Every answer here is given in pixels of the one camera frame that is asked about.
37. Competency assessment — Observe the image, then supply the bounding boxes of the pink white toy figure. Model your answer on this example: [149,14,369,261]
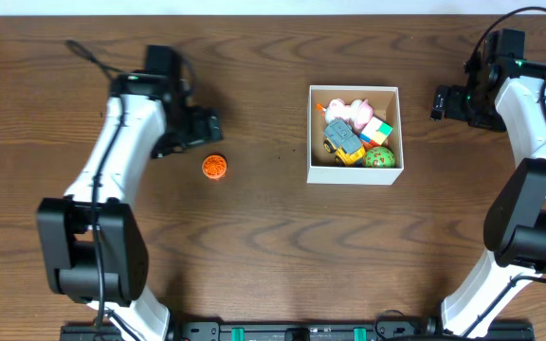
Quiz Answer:
[316,99,374,133]

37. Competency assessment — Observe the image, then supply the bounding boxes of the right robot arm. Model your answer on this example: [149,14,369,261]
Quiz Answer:
[430,28,546,338]

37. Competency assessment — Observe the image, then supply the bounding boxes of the left black cable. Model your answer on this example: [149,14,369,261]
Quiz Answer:
[64,39,137,341]

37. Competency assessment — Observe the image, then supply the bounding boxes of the colourful puzzle cube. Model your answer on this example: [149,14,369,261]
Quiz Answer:
[359,117,392,147]

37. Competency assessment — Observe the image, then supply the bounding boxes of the white cardboard box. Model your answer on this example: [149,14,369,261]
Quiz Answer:
[307,85,404,186]

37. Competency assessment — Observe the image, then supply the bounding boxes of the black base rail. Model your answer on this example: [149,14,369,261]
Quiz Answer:
[59,317,536,341]

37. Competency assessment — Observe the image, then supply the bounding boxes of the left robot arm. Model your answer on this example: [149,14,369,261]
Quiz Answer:
[36,40,223,340]

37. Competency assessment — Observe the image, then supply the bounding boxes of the orange patterned ball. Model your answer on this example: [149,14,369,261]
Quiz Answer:
[201,154,228,181]

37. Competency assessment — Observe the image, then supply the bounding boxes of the green number ball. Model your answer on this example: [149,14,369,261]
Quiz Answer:
[363,146,396,168]

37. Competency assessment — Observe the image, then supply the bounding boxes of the grey yellow toy truck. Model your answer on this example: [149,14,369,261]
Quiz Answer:
[323,118,366,167]

